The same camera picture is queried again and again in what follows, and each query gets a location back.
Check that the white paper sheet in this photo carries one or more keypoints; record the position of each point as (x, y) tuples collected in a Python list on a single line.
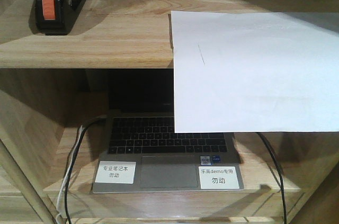
[(255, 72)]

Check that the black stapler with orange button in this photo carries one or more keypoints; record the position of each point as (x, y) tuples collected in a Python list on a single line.
[(57, 17)]

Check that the silver laptop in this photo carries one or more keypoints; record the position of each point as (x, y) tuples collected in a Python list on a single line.
[(140, 128)]

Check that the white label sticker right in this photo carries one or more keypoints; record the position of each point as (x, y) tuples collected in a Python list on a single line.
[(218, 178)]

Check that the white label sticker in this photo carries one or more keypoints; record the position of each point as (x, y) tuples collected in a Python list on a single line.
[(116, 172), (218, 178)]

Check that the white label sticker left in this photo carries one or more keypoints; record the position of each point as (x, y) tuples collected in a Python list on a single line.
[(116, 172)]

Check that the wooden shelf unit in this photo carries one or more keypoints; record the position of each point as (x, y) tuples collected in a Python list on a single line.
[(41, 108)]

